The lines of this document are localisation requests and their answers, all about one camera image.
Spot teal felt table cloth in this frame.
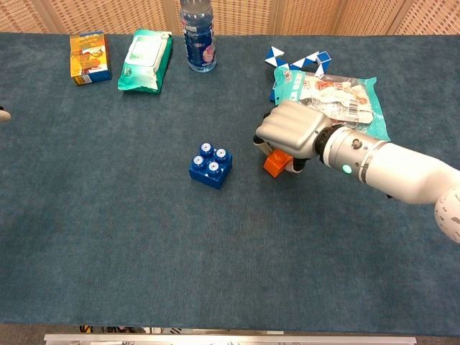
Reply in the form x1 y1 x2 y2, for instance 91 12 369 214
0 32 460 337

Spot teal clear snack bag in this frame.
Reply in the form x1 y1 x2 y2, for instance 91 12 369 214
271 67 392 142

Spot blue four-stud building block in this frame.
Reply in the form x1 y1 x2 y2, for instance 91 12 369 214
188 142 234 190

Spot blue plastic drink bottle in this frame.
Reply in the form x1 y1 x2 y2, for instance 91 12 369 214
179 0 218 74

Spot blue white snake puzzle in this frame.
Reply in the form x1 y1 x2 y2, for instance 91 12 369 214
264 46 331 104

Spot orange yellow drink carton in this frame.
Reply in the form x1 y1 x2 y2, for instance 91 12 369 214
69 31 113 87

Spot green wet wipes pack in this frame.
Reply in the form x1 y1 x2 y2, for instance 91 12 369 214
117 28 173 95

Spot tangled dark cables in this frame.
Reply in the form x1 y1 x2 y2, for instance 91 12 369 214
79 325 144 334

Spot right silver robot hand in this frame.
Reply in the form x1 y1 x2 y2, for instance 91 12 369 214
252 99 331 173

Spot aluminium profile rail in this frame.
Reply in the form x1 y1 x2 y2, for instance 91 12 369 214
43 333 418 345

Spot woven wooden folding screen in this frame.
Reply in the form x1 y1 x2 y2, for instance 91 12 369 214
0 0 460 36

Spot orange toy block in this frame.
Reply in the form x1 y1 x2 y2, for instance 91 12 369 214
263 149 293 178

